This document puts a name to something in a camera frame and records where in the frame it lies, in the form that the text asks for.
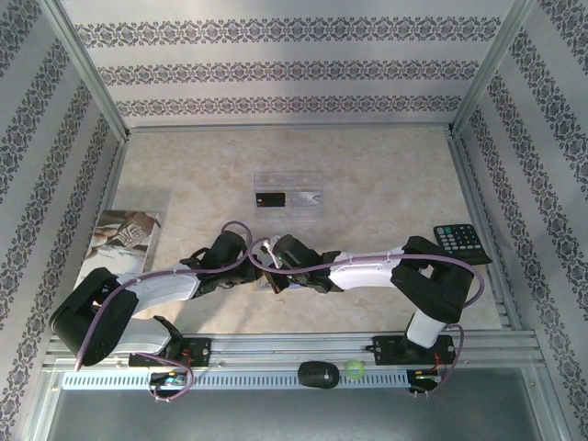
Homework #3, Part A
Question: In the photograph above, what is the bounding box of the aluminium mounting rail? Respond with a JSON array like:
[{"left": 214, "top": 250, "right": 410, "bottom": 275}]
[{"left": 43, "top": 331, "right": 538, "bottom": 369}]

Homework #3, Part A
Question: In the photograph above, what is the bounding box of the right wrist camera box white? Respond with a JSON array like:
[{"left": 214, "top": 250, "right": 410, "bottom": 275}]
[{"left": 260, "top": 237, "right": 279, "bottom": 266}]

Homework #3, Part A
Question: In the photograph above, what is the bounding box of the silver credit card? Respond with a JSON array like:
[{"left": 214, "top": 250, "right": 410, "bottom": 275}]
[{"left": 292, "top": 188, "right": 322, "bottom": 209}]

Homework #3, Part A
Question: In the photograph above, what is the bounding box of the clear acrylic tray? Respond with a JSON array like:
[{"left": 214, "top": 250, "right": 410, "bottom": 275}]
[{"left": 253, "top": 171, "right": 327, "bottom": 221}]

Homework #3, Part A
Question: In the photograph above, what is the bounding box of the slotted grey cable duct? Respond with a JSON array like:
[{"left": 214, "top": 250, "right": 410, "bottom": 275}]
[{"left": 61, "top": 370, "right": 410, "bottom": 391}]

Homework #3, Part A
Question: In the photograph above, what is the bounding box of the small circuit board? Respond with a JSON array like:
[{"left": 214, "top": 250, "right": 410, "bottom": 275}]
[
  {"left": 149, "top": 370, "right": 189, "bottom": 389},
  {"left": 408, "top": 369, "right": 445, "bottom": 392}
]

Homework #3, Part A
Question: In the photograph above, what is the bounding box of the aluminium side rail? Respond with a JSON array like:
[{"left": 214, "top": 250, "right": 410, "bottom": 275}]
[
  {"left": 59, "top": 132, "right": 132, "bottom": 336},
  {"left": 444, "top": 128, "right": 538, "bottom": 333}
]

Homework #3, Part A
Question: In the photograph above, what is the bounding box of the black computer mouse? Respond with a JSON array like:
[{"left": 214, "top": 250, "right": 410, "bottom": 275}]
[{"left": 297, "top": 361, "right": 342, "bottom": 390}]

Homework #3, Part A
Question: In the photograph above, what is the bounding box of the black credit card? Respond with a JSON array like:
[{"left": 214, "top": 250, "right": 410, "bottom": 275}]
[{"left": 254, "top": 191, "right": 288, "bottom": 209}]

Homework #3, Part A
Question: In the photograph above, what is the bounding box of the book with photo cover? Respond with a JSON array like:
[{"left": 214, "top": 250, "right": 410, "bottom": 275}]
[{"left": 80, "top": 209, "right": 164, "bottom": 277}]

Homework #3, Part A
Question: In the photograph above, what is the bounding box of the black remote control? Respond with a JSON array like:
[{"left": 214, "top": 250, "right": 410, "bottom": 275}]
[{"left": 434, "top": 223, "right": 494, "bottom": 266}]

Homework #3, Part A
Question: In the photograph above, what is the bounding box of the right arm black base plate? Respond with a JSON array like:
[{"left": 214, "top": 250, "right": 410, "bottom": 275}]
[{"left": 373, "top": 334, "right": 458, "bottom": 368}]

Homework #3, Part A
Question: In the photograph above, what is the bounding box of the aluminium frame post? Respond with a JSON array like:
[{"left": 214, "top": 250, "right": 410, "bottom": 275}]
[
  {"left": 449, "top": 0, "right": 538, "bottom": 137},
  {"left": 43, "top": 0, "right": 130, "bottom": 141}
]

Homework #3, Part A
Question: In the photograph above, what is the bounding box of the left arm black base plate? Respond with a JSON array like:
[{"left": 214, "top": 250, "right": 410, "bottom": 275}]
[{"left": 129, "top": 337, "right": 213, "bottom": 368}]

